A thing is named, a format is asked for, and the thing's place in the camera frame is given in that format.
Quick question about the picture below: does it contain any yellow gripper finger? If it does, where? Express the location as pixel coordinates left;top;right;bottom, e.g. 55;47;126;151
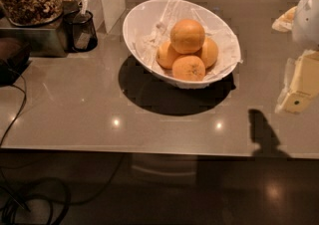
272;6;296;32
275;50;319;113

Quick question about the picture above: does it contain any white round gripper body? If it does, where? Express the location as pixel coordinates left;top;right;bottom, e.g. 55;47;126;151
292;0;319;48

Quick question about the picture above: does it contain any orange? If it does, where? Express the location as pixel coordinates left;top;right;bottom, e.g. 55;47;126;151
195;37;218;68
156;41;180;69
170;19;205;54
172;55;205;82

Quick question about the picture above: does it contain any white oval bowl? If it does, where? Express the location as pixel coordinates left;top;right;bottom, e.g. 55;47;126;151
122;0;242;90

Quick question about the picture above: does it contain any white paper napkin liner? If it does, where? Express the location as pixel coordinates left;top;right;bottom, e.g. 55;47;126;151
134;0;243;83

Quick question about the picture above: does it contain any black mesh cup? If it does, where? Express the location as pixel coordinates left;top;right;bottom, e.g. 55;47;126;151
63;10;98;53

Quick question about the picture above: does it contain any dark device at left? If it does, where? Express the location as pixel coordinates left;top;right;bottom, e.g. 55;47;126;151
0;38;31;86

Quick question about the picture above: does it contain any black cable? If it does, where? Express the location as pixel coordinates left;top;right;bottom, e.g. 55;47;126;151
0;69;128;225

